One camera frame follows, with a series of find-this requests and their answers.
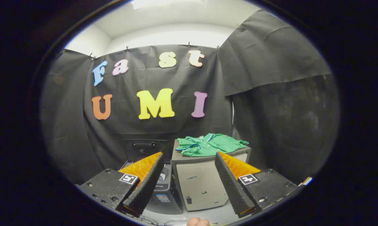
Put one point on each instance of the dark grey washing machine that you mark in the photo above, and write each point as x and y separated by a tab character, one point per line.
167	201

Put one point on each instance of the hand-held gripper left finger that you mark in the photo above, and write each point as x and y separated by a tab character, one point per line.
148	188

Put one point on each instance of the green polo shirt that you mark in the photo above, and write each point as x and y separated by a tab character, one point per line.
214	144

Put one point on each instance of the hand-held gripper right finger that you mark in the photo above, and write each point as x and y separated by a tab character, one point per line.
231	185

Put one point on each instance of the grey cabinet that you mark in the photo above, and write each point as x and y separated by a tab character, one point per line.
198	185

